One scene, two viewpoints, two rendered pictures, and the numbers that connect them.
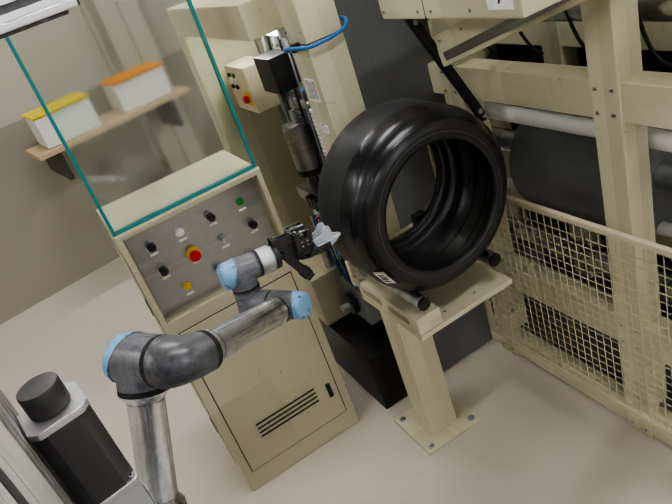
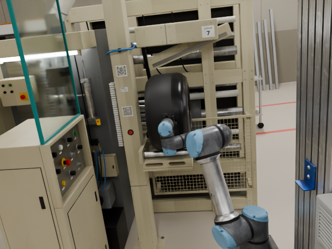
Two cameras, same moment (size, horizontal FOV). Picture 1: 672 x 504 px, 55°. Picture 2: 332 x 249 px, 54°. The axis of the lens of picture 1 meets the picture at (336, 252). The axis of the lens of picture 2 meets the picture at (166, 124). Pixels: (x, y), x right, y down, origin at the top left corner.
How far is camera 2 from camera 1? 1.94 m
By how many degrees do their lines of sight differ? 58
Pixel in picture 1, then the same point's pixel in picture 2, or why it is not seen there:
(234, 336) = not seen: hidden behind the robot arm
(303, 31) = (126, 42)
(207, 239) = (66, 154)
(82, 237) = not seen: outside the picture
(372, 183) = (185, 94)
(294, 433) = not seen: outside the picture
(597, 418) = (202, 215)
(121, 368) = (211, 139)
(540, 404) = (180, 221)
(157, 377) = (229, 137)
